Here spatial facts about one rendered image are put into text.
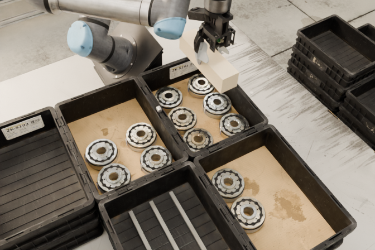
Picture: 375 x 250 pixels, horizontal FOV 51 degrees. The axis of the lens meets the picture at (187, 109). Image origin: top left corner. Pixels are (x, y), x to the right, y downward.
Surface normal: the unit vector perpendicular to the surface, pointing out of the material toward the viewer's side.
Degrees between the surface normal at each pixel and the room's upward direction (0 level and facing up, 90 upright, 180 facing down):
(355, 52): 0
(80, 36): 49
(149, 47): 43
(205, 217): 0
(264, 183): 0
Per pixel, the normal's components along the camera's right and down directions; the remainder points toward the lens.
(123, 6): -0.16, 0.11
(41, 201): 0.03, -0.64
